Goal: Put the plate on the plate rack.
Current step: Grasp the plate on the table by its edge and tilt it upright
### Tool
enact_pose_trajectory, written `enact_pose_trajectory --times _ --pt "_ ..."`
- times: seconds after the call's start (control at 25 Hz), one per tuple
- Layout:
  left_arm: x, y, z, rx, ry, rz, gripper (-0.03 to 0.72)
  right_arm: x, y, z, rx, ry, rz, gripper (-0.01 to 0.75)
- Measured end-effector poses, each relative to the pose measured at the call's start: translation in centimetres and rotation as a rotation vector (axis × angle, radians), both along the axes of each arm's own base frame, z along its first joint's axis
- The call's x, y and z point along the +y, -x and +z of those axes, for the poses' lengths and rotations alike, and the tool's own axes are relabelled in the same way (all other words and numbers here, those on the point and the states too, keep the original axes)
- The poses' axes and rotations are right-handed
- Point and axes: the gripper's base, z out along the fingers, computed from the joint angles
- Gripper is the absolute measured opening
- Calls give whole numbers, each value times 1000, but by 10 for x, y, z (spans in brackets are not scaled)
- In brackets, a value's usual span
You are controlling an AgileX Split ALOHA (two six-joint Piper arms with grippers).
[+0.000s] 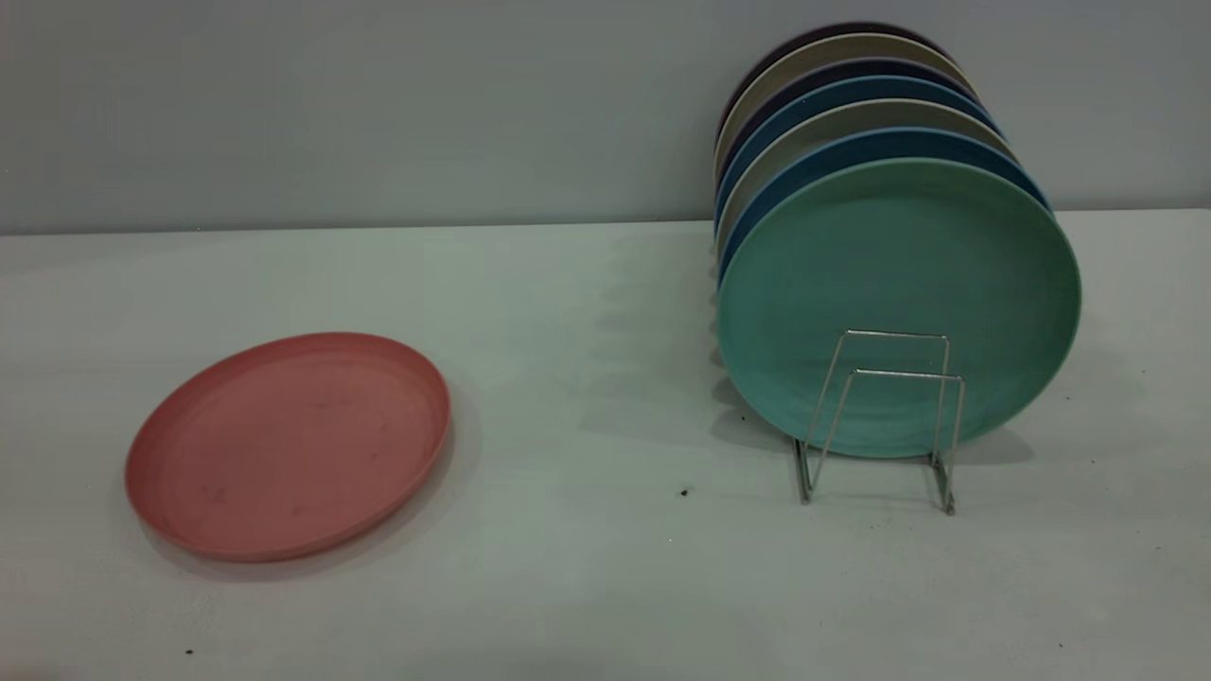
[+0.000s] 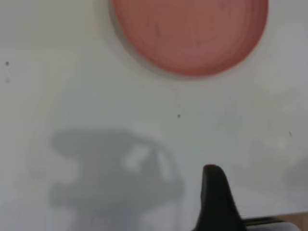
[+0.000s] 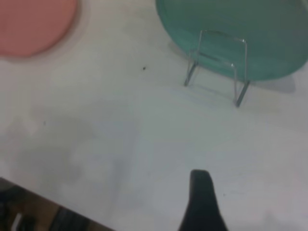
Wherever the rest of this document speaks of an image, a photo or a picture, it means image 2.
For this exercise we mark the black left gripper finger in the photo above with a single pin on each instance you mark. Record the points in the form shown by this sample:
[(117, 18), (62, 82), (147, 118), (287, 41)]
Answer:
[(216, 204)]

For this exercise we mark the pink plate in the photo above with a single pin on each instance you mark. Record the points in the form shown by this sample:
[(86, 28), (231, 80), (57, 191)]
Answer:
[(190, 36)]

